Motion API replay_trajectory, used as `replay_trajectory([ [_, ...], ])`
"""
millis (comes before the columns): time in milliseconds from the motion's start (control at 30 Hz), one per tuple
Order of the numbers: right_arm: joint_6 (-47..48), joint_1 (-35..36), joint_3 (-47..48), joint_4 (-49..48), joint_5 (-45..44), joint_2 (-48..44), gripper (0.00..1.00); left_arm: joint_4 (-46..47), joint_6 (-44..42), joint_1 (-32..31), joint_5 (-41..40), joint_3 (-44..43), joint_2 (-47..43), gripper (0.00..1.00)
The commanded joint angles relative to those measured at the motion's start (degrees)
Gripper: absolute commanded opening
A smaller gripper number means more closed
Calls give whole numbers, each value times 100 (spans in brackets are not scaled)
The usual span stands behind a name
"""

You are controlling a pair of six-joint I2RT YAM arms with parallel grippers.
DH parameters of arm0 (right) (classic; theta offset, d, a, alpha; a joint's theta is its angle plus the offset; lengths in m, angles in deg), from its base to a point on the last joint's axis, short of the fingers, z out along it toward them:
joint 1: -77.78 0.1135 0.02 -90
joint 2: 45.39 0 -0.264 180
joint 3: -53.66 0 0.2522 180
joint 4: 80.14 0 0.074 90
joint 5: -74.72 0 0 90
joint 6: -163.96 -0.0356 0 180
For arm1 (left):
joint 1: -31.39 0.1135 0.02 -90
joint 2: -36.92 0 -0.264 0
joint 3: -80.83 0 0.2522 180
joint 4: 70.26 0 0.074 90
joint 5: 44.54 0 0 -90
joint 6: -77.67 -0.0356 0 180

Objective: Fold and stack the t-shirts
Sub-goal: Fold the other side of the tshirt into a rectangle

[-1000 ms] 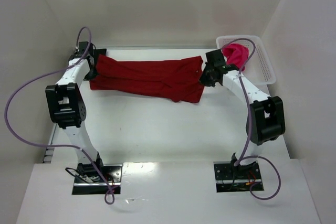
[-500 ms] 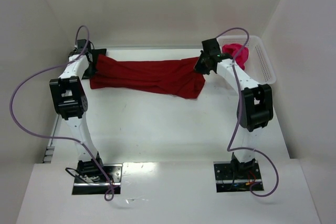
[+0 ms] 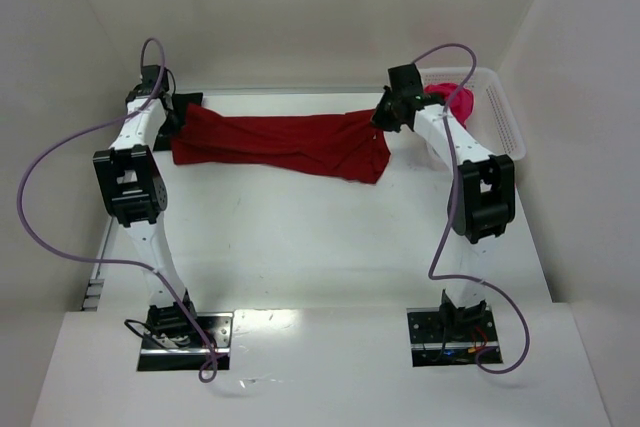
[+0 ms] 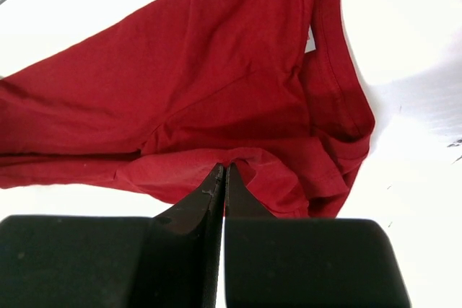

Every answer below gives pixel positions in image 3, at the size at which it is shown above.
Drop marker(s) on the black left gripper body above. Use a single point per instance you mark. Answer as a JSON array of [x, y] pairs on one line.
[[176, 117]]

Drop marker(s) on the dark red t shirt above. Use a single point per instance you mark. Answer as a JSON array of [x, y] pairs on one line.
[[344, 146]]

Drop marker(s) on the pink crumpled t shirt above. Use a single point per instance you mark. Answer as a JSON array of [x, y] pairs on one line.
[[461, 106]]

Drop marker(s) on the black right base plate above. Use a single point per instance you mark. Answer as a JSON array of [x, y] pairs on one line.
[[432, 344]]

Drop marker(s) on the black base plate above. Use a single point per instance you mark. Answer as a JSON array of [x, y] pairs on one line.
[[432, 344], [160, 352]]

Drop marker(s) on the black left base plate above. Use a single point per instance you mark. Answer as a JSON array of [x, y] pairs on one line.
[[160, 352]]

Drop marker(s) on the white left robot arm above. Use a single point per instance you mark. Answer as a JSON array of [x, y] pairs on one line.
[[135, 195]]

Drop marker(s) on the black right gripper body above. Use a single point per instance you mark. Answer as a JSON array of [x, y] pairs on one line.
[[381, 115]]

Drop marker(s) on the white plastic basket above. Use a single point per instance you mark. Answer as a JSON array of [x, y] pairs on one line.
[[492, 122]]

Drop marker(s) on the black folded t shirt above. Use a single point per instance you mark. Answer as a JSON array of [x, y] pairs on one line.
[[174, 119]]

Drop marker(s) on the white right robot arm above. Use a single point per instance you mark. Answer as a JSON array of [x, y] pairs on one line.
[[485, 196]]

